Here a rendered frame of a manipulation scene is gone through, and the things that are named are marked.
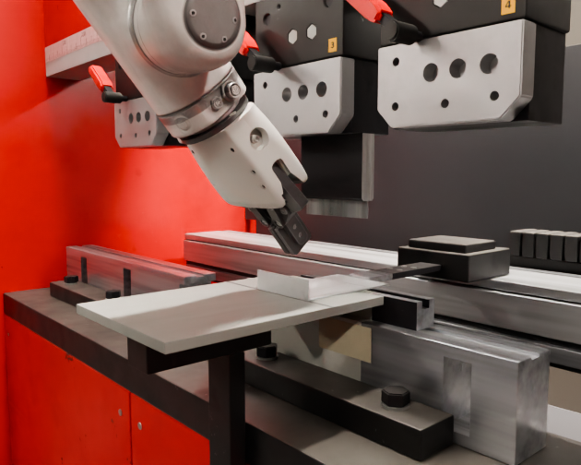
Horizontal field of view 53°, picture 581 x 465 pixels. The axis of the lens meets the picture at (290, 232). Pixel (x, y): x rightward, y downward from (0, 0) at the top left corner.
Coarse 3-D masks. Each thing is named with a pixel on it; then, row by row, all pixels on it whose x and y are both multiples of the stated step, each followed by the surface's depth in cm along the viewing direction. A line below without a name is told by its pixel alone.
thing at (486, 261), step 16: (416, 240) 85; (432, 240) 84; (448, 240) 84; (464, 240) 84; (480, 240) 84; (400, 256) 86; (416, 256) 84; (432, 256) 82; (448, 256) 80; (464, 256) 78; (480, 256) 79; (496, 256) 82; (368, 272) 74; (384, 272) 74; (400, 272) 75; (416, 272) 77; (432, 272) 82; (448, 272) 80; (464, 272) 78; (480, 272) 80; (496, 272) 82
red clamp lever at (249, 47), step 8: (248, 40) 68; (248, 48) 68; (256, 48) 69; (248, 56) 68; (256, 56) 66; (264, 56) 67; (248, 64) 67; (256, 64) 66; (264, 64) 66; (272, 64) 67; (280, 64) 68; (264, 72) 68; (272, 72) 68
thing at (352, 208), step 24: (312, 144) 70; (336, 144) 67; (360, 144) 65; (312, 168) 71; (336, 168) 68; (360, 168) 65; (312, 192) 71; (336, 192) 68; (360, 192) 65; (360, 216) 67
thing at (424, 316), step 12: (312, 276) 75; (384, 300) 63; (396, 300) 62; (408, 300) 61; (420, 300) 62; (432, 300) 61; (372, 312) 64; (384, 312) 63; (396, 312) 62; (408, 312) 61; (420, 312) 60; (432, 312) 62; (396, 324) 62; (408, 324) 61; (420, 324) 60; (432, 324) 62
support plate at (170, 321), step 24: (192, 288) 67; (216, 288) 67; (240, 288) 67; (96, 312) 55; (120, 312) 55; (144, 312) 55; (168, 312) 55; (192, 312) 55; (216, 312) 55; (240, 312) 55; (264, 312) 55; (288, 312) 55; (312, 312) 56; (336, 312) 58; (144, 336) 48; (168, 336) 47; (192, 336) 47; (216, 336) 49; (240, 336) 50
